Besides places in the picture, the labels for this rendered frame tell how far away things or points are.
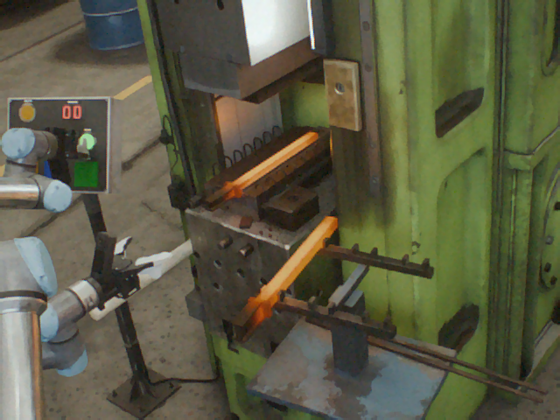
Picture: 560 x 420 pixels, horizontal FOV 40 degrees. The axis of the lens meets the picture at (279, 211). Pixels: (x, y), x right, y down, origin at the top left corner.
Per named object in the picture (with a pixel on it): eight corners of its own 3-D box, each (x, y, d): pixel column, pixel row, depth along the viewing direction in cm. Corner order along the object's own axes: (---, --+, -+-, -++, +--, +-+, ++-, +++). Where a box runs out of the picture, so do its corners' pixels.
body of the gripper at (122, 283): (123, 278, 191) (85, 304, 183) (115, 249, 187) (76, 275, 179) (143, 287, 186) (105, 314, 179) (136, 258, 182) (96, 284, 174)
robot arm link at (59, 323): (31, 339, 173) (19, 309, 169) (69, 312, 180) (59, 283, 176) (52, 351, 169) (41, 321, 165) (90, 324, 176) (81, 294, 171)
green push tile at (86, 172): (97, 187, 223) (97, 161, 223) (73, 186, 225) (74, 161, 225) (100, 187, 225) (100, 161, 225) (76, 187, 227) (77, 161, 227)
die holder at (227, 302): (304, 377, 220) (287, 247, 197) (208, 332, 242) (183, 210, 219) (407, 276, 255) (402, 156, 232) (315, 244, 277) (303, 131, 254)
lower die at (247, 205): (259, 221, 209) (255, 194, 205) (206, 203, 221) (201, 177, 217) (348, 157, 236) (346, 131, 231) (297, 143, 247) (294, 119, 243)
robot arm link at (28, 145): (-6, 157, 191) (1, 123, 190) (20, 158, 201) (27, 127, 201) (21, 164, 189) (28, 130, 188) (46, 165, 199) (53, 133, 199)
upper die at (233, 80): (241, 100, 191) (235, 63, 186) (185, 87, 203) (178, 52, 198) (339, 45, 217) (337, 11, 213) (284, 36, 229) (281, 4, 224)
